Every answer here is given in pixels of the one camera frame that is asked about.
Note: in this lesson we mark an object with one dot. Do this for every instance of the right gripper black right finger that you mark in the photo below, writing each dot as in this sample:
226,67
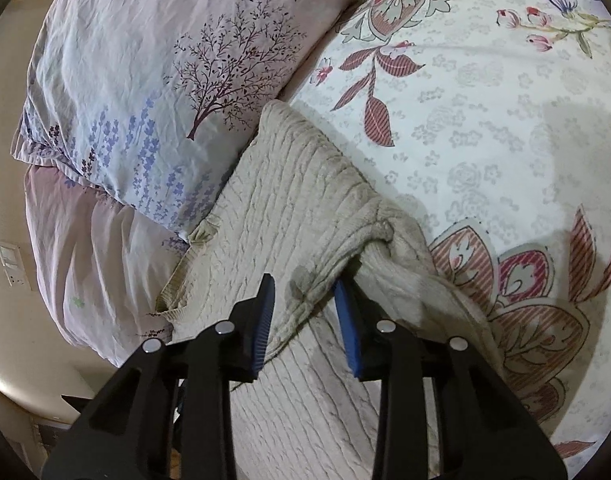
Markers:
484,430

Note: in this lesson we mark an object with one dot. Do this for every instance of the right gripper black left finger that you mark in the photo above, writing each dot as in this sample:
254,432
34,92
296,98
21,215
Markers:
168,394

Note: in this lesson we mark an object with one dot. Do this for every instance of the beige cable-knit sweater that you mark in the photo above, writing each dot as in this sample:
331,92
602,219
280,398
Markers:
296,208

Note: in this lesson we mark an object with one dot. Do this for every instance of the pink plain pillow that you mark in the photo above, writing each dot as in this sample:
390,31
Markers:
100,265

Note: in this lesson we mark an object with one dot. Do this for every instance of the floral white bedsheet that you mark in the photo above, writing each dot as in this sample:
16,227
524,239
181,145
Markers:
490,122

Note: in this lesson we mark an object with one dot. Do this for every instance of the lavender tree print pillow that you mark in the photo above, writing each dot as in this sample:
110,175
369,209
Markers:
152,101

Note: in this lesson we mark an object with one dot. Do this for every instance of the white wall socket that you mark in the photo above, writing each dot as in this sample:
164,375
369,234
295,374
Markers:
13,266

